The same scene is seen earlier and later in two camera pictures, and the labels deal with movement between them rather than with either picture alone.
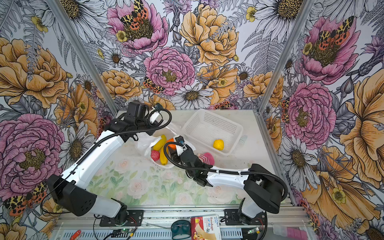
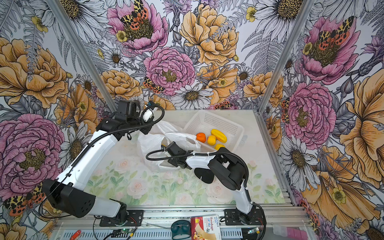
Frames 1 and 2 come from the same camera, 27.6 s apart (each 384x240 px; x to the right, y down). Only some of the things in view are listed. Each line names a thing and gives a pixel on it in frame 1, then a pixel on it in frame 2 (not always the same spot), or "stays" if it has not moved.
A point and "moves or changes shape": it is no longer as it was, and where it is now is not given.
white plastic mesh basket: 215,131 stays
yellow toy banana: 164,160 moves or changes shape
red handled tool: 75,235 stays
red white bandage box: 205,228 stays
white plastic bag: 144,142 moves or changes shape
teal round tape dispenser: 181,230 stays
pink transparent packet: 296,233 stays
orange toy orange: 171,145 moves or changes shape
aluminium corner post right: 304,12 stays
